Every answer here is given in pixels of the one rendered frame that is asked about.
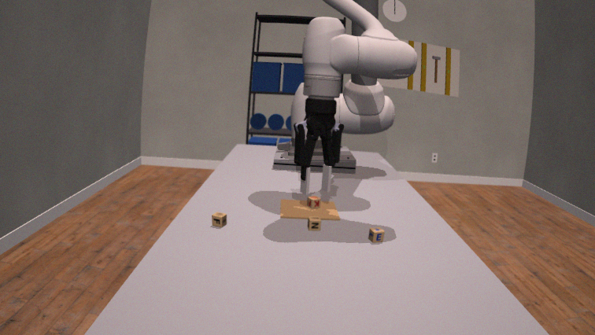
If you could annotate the tan letter block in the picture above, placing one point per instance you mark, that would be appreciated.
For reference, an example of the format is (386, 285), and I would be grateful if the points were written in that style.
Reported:
(313, 202)
(314, 223)
(219, 219)
(376, 235)

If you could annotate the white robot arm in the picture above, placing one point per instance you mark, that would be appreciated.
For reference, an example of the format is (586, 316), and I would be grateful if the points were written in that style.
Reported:
(327, 50)

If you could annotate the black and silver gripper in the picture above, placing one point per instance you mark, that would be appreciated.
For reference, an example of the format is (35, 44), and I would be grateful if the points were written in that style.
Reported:
(303, 151)

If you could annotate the tan flat mat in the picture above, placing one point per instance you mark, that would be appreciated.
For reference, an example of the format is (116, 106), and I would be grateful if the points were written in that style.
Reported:
(295, 209)

